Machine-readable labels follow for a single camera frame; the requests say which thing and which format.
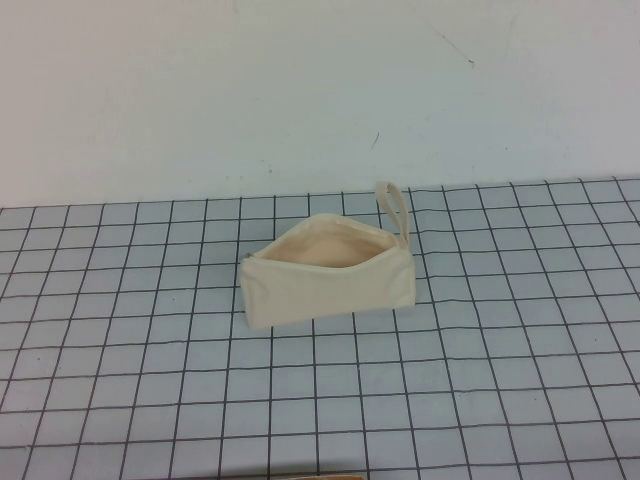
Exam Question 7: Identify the cream fabric pencil case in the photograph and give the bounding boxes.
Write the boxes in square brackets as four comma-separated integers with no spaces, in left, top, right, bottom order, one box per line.
[238,180,416,333]

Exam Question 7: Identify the wooden board edge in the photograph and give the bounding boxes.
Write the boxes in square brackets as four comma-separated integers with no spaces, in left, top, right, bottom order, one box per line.
[253,471,365,480]

